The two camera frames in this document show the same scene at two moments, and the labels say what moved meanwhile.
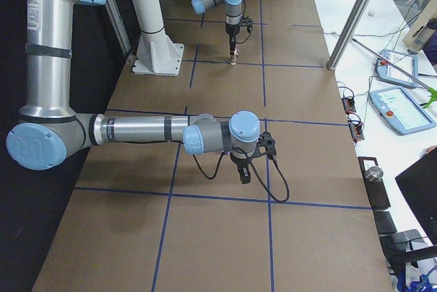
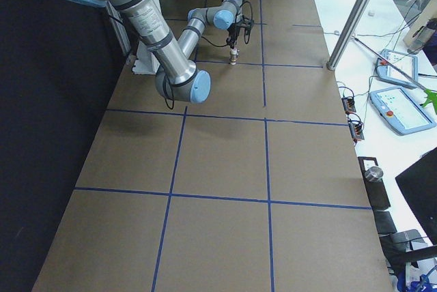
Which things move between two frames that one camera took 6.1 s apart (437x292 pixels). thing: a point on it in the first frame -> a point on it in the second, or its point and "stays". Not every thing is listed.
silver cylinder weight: (374, 174) stays
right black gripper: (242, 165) -> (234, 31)
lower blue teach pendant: (400, 111) stays
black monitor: (419, 183) stays
